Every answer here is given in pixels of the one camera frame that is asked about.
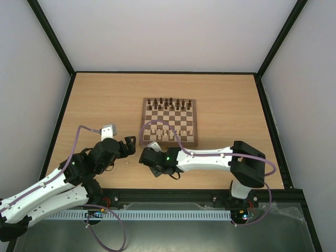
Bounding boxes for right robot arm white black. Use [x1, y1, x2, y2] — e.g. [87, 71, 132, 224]
[139, 141, 266, 206]

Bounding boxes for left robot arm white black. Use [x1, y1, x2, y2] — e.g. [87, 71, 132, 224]
[1, 136, 136, 242]

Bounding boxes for wooden chess board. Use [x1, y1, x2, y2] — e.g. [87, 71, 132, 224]
[141, 97, 198, 147]

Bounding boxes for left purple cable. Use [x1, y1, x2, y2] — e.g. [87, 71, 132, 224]
[0, 125, 127, 251]

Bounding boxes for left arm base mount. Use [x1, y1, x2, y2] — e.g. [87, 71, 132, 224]
[87, 188, 119, 208]

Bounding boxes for light blue cable duct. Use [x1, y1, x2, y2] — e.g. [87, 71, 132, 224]
[46, 209, 232, 221]

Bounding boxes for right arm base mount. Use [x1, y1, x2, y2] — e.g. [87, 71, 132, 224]
[212, 189, 257, 209]

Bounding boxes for black aluminium frame rail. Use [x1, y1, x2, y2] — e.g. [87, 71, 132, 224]
[103, 188, 305, 204]

